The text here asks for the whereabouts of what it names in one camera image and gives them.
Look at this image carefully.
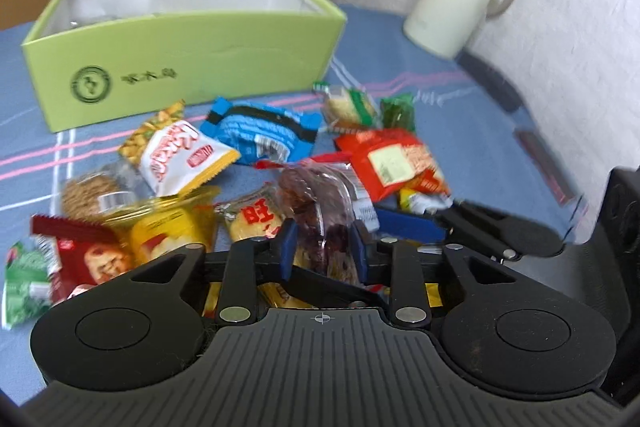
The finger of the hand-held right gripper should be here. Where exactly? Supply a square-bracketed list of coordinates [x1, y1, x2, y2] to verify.
[372, 206, 518, 263]
[435, 201, 567, 258]

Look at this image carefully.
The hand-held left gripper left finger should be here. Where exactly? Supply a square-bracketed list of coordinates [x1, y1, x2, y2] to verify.
[127, 219, 301, 325]

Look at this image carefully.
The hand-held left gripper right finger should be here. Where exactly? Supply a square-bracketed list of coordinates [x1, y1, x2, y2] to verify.
[350, 221, 518, 328]

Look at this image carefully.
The clear red dates packet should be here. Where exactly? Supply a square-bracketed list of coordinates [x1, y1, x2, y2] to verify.
[255, 159, 381, 288]

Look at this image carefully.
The large red snack packet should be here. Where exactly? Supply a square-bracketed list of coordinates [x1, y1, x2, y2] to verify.
[334, 129, 452, 202]

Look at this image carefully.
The clear round cookie packet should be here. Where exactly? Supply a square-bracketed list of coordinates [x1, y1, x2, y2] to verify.
[60, 162, 151, 225]

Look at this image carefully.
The green cardboard box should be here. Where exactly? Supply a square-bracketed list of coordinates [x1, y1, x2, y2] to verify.
[21, 0, 348, 134]

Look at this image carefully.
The small yellow packet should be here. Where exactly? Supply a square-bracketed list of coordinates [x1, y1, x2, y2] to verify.
[397, 187, 453, 215]

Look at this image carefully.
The rice cracker packet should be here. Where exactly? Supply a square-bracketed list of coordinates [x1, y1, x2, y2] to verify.
[214, 184, 286, 245]

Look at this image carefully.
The blue striped tablecloth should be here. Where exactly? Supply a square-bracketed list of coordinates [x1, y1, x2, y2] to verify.
[0, 4, 591, 408]

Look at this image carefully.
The small dark green packet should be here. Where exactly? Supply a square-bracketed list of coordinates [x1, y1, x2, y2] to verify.
[380, 93, 417, 132]

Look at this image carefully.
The blue snack packet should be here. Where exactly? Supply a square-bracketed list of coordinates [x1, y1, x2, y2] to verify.
[200, 97, 321, 166]

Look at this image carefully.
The clear pastry packet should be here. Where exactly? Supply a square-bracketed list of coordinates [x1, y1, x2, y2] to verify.
[312, 82, 381, 132]

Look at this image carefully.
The white and red snack packet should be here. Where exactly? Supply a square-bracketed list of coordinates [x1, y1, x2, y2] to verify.
[138, 119, 242, 198]

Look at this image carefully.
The yellow green pea snack packet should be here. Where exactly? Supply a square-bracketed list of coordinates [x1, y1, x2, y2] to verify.
[118, 100, 187, 168]

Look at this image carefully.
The red cookie snack packet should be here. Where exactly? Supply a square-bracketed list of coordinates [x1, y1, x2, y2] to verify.
[31, 214, 136, 305]

